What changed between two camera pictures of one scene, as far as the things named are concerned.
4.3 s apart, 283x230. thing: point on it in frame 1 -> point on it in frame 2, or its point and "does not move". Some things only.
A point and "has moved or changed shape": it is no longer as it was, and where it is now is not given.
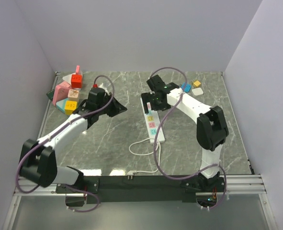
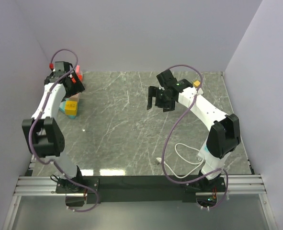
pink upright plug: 77,70 does not move
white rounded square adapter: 197,91 does not move
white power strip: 161,136 has moved or changed shape
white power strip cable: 131,173 -> 158,160
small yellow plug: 197,84 does not move
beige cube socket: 73,95 does not move
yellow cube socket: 70,107 does not move
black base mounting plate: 133,189 does not move
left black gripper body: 112,109 -> 76,87
